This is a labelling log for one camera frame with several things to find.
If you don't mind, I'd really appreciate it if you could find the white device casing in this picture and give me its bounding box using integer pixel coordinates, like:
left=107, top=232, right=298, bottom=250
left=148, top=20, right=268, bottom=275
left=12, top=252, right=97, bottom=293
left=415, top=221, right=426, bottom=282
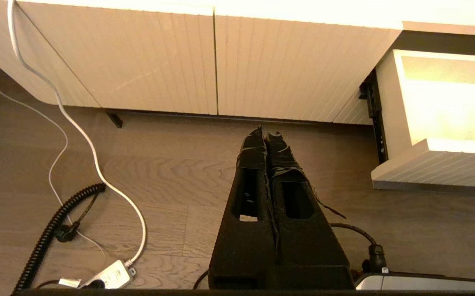
left=355, top=271, right=475, bottom=291

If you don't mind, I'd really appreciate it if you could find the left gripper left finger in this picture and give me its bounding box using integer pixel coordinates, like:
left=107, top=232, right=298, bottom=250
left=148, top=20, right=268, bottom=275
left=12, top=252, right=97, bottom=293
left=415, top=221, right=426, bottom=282
left=209, top=125, right=280, bottom=288

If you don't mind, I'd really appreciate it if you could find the thick white power cable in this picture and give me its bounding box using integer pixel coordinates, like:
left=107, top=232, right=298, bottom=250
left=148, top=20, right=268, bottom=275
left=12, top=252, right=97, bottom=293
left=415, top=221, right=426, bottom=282
left=7, top=0, right=147, bottom=268

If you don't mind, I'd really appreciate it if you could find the thin white charging cable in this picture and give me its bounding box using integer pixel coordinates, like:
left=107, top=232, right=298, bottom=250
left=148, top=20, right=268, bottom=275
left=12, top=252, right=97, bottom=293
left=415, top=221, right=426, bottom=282
left=0, top=53, right=106, bottom=261

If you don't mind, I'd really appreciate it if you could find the black floor cable loop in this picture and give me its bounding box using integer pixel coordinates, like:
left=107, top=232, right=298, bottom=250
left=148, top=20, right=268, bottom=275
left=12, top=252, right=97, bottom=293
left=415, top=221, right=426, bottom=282
left=192, top=222, right=387, bottom=288

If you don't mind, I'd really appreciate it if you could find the white power strip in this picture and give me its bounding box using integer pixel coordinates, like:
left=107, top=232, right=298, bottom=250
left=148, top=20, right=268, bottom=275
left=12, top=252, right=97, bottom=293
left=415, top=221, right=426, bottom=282
left=79, top=259, right=136, bottom=289

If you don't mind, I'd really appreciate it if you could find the white low cabinet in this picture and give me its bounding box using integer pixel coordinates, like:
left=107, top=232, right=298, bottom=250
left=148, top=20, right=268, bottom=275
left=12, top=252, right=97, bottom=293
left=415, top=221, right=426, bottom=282
left=0, top=0, right=475, bottom=126

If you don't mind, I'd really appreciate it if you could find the black coiled cable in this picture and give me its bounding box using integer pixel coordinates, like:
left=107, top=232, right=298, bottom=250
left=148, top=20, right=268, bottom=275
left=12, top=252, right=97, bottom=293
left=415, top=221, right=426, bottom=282
left=12, top=183, right=107, bottom=293

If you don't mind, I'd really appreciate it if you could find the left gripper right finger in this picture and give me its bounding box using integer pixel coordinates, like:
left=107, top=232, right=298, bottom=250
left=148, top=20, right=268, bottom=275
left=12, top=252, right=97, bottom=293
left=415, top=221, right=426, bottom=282
left=267, top=132, right=355, bottom=288

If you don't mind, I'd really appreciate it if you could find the white drawer with black handle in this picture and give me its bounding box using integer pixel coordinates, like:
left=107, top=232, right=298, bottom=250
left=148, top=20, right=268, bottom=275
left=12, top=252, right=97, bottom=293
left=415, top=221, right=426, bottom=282
left=371, top=49, right=475, bottom=190

